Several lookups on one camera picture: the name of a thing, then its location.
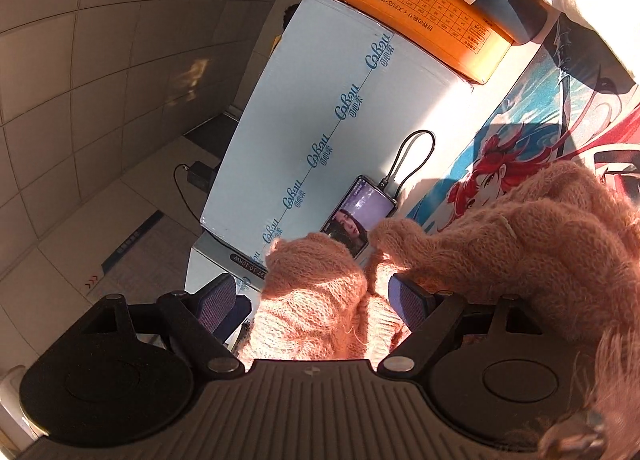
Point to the black power adapter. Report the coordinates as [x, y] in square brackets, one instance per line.
[201, 175]

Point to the left light blue cardboard box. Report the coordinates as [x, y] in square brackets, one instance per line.
[215, 269]

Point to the person behind boxes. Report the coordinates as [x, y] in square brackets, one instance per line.
[286, 19]

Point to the right light blue cardboard box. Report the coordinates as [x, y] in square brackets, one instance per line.
[336, 99]

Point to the pink knitted sweater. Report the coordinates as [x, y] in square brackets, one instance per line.
[561, 240]

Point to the anime printed desk mat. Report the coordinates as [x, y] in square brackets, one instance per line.
[586, 111]

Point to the light blue cardboard box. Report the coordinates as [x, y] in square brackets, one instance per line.
[336, 99]
[215, 269]

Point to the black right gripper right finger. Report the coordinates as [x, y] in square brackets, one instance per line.
[432, 320]

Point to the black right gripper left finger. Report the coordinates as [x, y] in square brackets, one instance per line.
[197, 324]

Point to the black smartphone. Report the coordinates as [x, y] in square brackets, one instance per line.
[364, 205]

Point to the orange cardboard box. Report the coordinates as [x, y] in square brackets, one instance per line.
[449, 30]

